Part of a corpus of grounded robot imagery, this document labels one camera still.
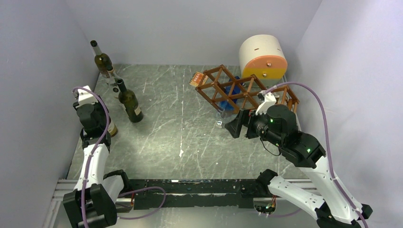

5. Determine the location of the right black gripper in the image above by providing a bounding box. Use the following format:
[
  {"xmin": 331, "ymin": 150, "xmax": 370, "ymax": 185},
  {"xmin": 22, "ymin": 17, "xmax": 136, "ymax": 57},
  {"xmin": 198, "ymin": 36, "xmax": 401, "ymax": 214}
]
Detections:
[{"xmin": 224, "ymin": 106, "xmax": 284, "ymax": 148}]

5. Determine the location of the dark gold-capped wine bottle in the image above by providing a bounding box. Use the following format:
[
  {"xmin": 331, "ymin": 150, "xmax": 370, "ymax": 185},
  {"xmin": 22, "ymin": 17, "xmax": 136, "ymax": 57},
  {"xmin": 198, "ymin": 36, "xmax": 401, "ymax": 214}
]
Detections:
[{"xmin": 108, "ymin": 118, "xmax": 118, "ymax": 137}]

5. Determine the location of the clear round liquor bottle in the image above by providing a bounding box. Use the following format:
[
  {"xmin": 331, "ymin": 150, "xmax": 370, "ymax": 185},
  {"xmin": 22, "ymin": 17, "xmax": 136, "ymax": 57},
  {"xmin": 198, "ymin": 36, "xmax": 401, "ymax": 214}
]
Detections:
[{"xmin": 106, "ymin": 64, "xmax": 120, "ymax": 99}]

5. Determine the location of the dark green black-capped bottle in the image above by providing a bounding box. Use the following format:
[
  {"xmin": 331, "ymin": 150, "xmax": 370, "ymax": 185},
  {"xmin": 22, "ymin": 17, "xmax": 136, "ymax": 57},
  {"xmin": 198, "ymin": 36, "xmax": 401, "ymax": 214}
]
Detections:
[{"xmin": 116, "ymin": 78, "xmax": 144, "ymax": 123}]

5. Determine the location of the olive green wine bottle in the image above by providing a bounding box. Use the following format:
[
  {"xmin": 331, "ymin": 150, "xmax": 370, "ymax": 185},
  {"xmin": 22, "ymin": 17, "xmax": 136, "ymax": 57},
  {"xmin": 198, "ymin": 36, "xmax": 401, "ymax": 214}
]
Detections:
[{"xmin": 90, "ymin": 40, "xmax": 113, "ymax": 78}]

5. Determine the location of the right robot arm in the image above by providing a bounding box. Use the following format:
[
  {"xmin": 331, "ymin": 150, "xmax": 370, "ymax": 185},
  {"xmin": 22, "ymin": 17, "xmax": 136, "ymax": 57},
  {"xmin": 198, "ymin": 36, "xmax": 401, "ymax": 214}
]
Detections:
[{"xmin": 224, "ymin": 104, "xmax": 373, "ymax": 228}]

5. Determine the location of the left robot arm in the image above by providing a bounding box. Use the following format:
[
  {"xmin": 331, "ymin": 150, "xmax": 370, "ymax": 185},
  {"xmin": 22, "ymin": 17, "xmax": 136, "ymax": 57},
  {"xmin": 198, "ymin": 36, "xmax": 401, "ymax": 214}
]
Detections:
[{"xmin": 63, "ymin": 102, "xmax": 132, "ymax": 228}]

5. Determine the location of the clear blue-label bottle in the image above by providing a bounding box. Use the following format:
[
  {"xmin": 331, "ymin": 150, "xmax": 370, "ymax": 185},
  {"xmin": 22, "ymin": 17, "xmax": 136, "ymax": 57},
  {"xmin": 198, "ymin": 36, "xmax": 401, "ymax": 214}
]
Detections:
[{"xmin": 215, "ymin": 85, "xmax": 241, "ymax": 129}]

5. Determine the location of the brown wooden wine rack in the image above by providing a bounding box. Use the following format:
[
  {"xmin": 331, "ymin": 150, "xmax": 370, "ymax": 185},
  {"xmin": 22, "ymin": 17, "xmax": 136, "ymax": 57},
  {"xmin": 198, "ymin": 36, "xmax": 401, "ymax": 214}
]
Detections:
[{"xmin": 195, "ymin": 64, "xmax": 300, "ymax": 114}]

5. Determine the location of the small orange card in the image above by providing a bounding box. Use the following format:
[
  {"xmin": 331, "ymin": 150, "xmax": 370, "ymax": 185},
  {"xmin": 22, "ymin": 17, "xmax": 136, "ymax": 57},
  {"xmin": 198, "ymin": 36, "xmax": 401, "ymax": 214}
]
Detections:
[{"xmin": 189, "ymin": 72, "xmax": 203, "ymax": 87}]

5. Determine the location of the cream orange cylinder container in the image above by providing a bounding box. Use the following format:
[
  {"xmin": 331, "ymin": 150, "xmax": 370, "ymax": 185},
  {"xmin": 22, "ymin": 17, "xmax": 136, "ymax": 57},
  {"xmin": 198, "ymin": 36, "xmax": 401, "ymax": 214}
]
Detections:
[{"xmin": 239, "ymin": 34, "xmax": 288, "ymax": 83}]

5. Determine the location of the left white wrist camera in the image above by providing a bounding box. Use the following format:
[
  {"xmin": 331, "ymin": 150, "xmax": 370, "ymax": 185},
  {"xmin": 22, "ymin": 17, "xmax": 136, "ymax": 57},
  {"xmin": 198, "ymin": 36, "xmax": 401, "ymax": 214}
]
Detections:
[{"xmin": 77, "ymin": 85, "xmax": 98, "ymax": 106}]

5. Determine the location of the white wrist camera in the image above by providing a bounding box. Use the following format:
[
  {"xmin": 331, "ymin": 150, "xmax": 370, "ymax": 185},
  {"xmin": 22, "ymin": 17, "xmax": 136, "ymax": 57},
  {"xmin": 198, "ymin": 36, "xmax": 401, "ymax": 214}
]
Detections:
[
  {"xmin": 255, "ymin": 91, "xmax": 277, "ymax": 115},
  {"xmin": 77, "ymin": 85, "xmax": 98, "ymax": 106}
]

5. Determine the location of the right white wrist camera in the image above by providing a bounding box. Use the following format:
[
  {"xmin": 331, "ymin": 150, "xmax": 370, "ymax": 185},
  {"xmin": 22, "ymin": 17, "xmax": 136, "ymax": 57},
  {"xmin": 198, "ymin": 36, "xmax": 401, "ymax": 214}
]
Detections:
[{"xmin": 255, "ymin": 91, "xmax": 277, "ymax": 115}]

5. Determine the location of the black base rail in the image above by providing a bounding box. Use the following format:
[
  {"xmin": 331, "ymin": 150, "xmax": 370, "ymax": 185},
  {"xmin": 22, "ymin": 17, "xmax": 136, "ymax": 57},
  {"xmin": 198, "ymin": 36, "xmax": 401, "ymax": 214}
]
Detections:
[{"xmin": 115, "ymin": 179, "xmax": 272, "ymax": 213}]

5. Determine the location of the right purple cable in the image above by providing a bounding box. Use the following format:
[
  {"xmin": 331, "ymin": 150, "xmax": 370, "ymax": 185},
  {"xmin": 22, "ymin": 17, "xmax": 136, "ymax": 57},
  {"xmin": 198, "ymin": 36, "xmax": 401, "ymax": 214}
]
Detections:
[{"xmin": 263, "ymin": 82, "xmax": 369, "ymax": 228}]

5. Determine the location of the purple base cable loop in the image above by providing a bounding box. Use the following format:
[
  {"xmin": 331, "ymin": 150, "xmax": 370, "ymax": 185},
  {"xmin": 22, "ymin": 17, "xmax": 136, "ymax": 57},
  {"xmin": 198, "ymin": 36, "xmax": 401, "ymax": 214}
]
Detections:
[{"xmin": 110, "ymin": 186, "xmax": 166, "ymax": 220}]

